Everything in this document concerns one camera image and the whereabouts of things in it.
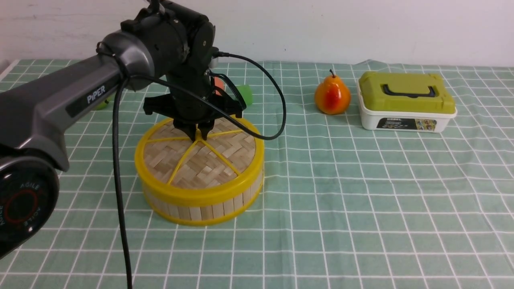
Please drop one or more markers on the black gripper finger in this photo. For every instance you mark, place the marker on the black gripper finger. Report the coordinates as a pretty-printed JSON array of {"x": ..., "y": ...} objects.
[{"x": 190, "y": 130}]

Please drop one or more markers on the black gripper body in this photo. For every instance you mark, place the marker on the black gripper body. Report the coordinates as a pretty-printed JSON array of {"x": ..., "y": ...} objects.
[{"x": 193, "y": 97}]

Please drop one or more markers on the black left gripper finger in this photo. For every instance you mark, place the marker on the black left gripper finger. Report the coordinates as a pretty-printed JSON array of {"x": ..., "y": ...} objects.
[{"x": 205, "y": 129}]

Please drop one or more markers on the yellow woven steamer lid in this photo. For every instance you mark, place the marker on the yellow woven steamer lid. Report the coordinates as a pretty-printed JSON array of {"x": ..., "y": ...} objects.
[{"x": 229, "y": 163}]

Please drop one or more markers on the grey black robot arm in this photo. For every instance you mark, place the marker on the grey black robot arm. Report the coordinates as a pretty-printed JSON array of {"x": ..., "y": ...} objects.
[{"x": 165, "y": 39}]

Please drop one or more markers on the bamboo steamer basket yellow rim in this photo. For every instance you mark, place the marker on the bamboo steamer basket yellow rim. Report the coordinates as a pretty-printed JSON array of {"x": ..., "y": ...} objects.
[{"x": 204, "y": 206}]

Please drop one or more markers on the orange block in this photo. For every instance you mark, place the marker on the orange block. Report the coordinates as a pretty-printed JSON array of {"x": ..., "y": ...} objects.
[{"x": 219, "y": 86}]

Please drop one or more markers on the green cube block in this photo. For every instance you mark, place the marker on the green cube block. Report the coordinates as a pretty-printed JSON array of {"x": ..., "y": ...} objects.
[{"x": 246, "y": 93}]

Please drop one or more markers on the yellow green fruit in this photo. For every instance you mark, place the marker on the yellow green fruit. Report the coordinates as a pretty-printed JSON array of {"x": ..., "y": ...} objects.
[{"x": 104, "y": 103}]

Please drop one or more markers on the orange red pear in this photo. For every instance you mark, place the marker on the orange red pear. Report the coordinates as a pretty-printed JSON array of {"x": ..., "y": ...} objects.
[{"x": 332, "y": 96}]

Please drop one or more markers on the green checkered tablecloth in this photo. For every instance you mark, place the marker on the green checkered tablecloth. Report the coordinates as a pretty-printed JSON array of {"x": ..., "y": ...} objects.
[{"x": 342, "y": 207}]

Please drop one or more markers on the green lidded white box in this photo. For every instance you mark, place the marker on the green lidded white box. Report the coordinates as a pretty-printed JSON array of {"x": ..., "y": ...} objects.
[{"x": 414, "y": 102}]

